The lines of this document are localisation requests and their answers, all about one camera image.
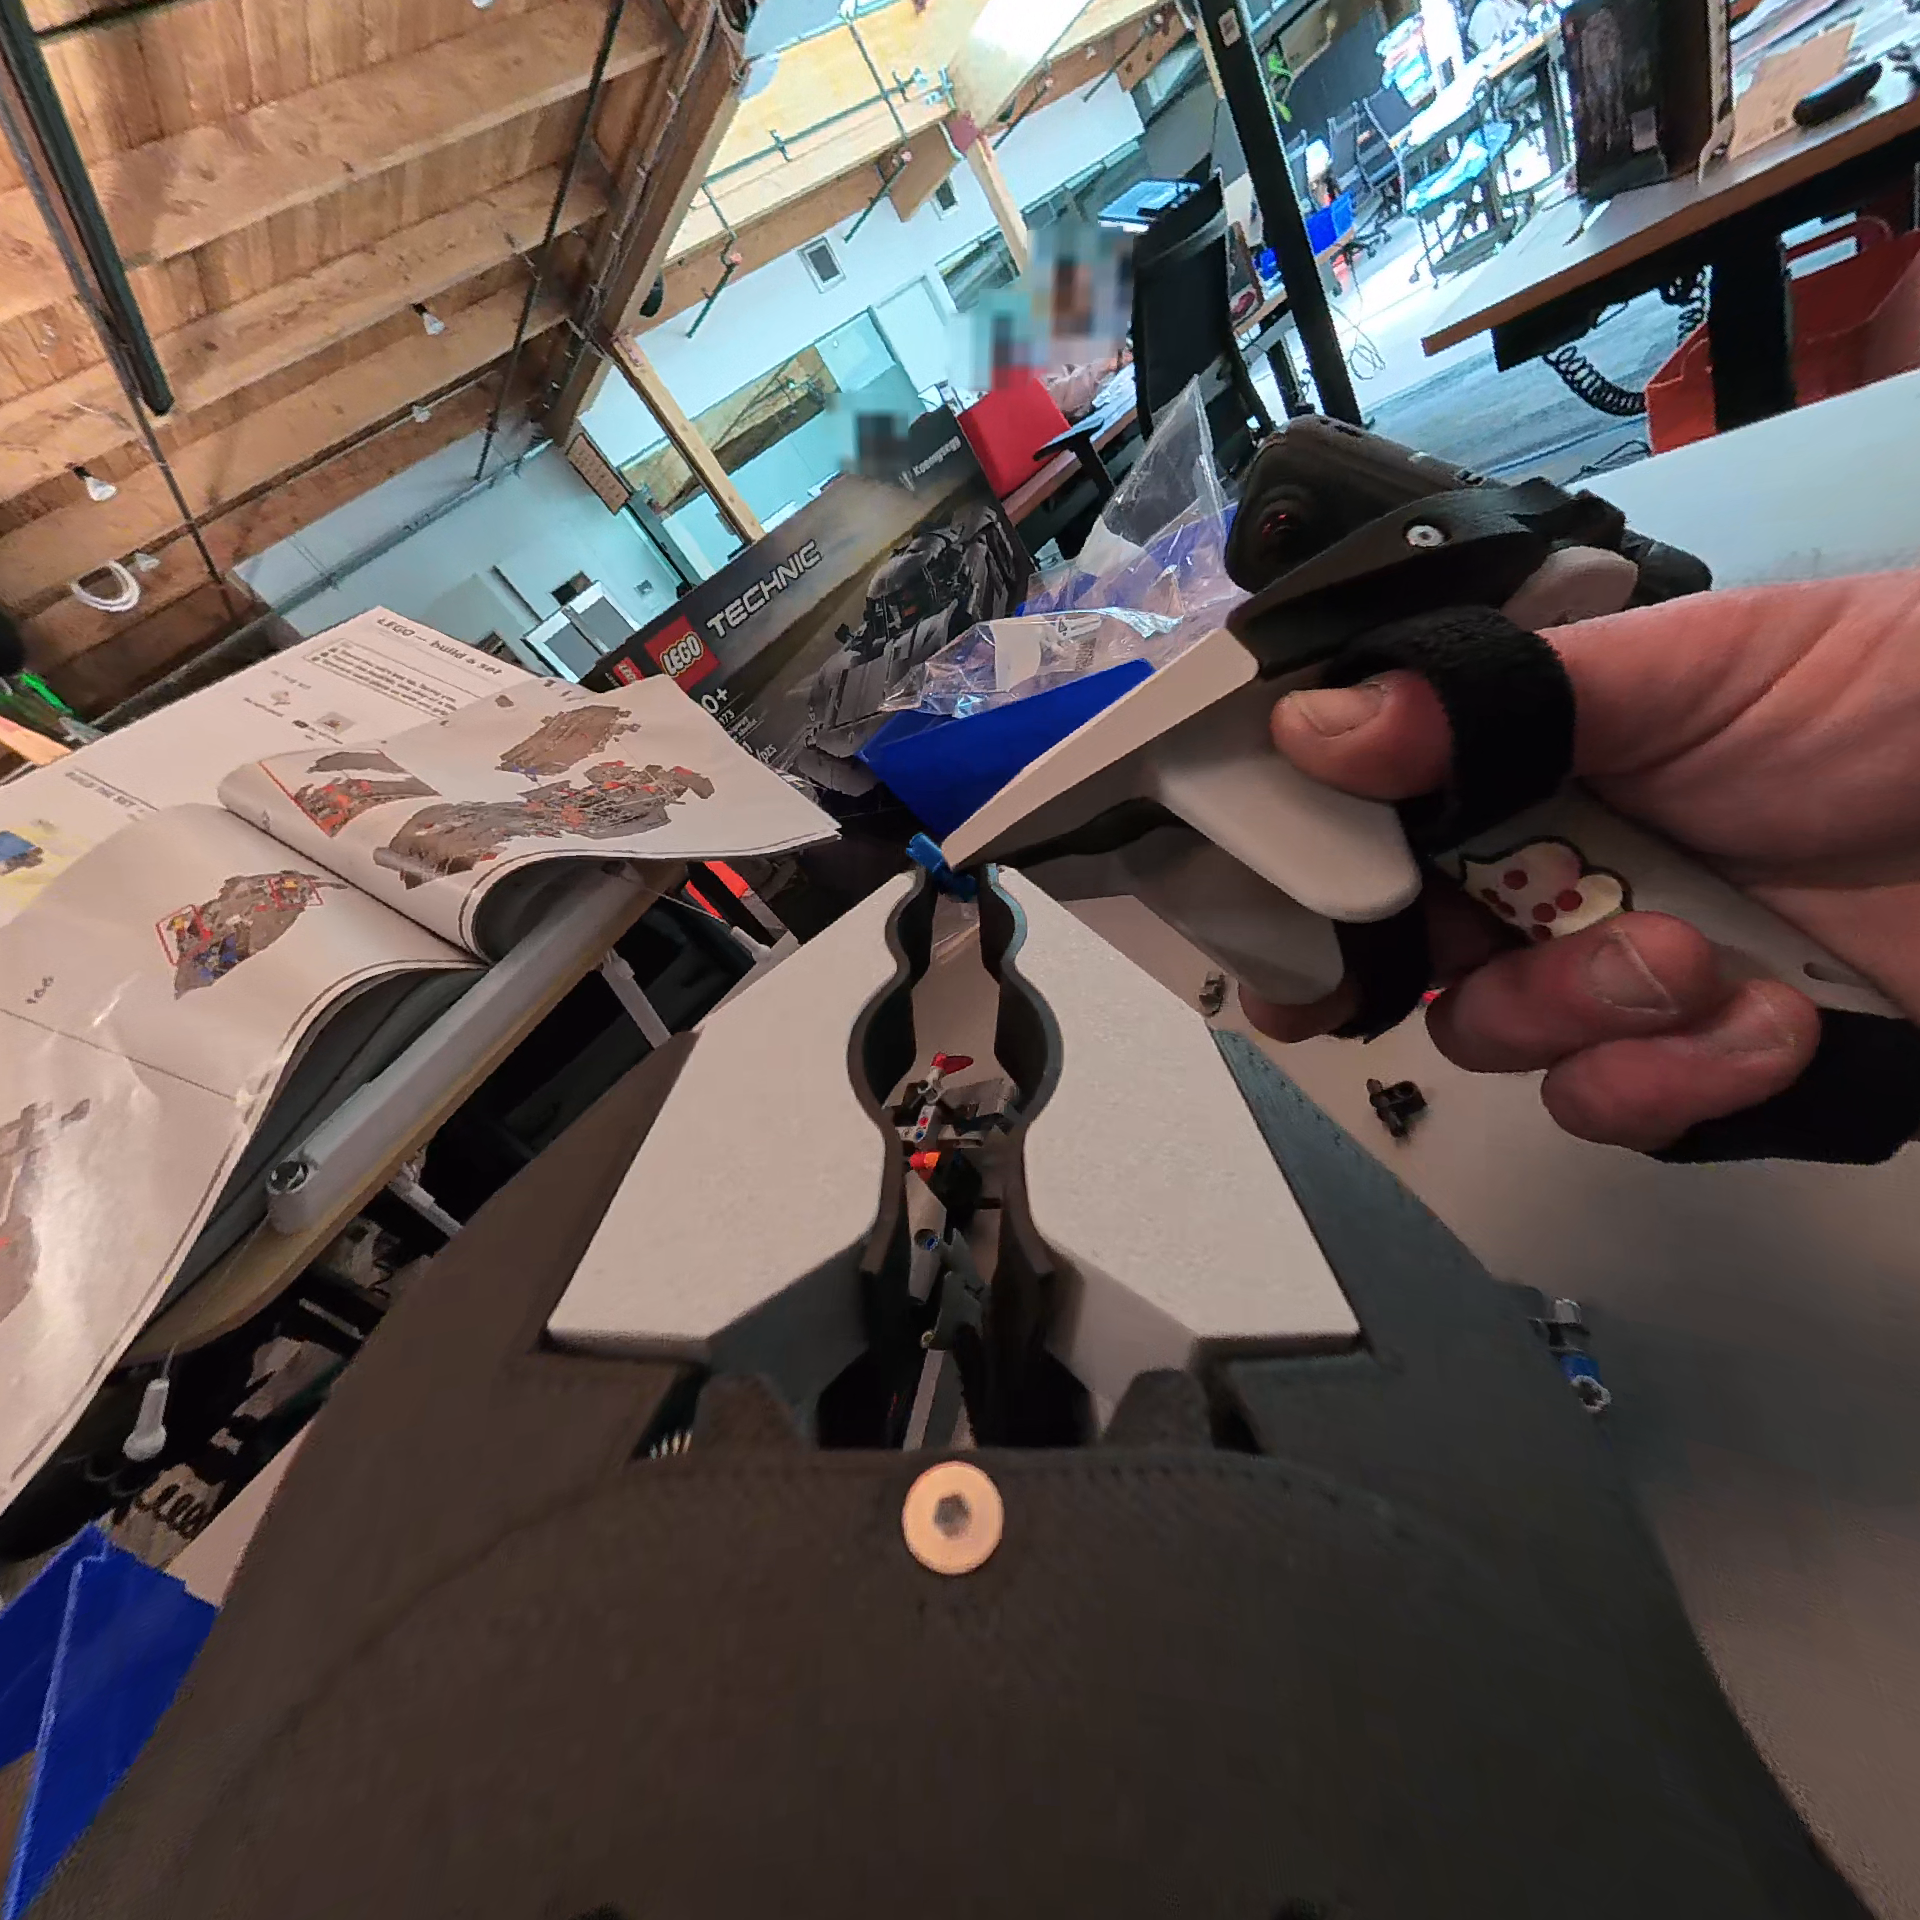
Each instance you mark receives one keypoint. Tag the small lego sub-assembly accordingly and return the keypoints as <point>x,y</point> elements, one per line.
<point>945,1111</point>

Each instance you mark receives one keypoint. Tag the blue plastic panel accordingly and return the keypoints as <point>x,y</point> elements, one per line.
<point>91,1680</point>

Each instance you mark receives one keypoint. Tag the wooden desk with black legs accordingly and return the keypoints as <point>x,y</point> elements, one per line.
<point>1650,225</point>

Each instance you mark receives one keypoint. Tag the black lego cross connector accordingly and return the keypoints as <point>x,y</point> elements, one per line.
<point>1397,1104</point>

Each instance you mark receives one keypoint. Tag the white book stand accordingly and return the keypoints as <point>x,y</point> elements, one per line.
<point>450,1035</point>

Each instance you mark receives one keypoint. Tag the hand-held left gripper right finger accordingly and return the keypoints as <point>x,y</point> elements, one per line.
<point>1200,1201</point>

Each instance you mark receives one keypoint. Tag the black lego set box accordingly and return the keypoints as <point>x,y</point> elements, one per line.
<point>750,584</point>

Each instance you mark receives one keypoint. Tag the grey and blue lego piece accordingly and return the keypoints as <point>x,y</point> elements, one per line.
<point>1574,1351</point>

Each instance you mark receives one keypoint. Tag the blue lego pin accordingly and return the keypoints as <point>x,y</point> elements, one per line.
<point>933,862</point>

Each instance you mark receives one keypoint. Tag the black steel pillar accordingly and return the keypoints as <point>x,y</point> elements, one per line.
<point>1275,195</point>

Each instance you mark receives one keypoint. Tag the large clear labelled bag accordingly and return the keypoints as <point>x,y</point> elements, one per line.
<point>1081,614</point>

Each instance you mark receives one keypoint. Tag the red chair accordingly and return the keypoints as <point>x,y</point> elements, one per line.
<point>1020,443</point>

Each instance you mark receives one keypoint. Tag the stack of orange bins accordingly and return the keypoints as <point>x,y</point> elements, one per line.
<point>1845,330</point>

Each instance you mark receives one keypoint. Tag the lego instruction booklet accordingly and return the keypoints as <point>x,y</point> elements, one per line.
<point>450,780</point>

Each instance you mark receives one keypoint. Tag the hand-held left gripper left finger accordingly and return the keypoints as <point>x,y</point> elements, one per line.
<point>720,1201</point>

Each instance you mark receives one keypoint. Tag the blue plastic bin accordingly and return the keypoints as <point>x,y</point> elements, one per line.
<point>974,751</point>

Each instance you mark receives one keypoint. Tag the black box on desk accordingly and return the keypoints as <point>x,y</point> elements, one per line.
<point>1635,91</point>

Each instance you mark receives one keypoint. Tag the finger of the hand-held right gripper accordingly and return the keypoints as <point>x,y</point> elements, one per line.
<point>1141,734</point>
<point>1094,843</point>

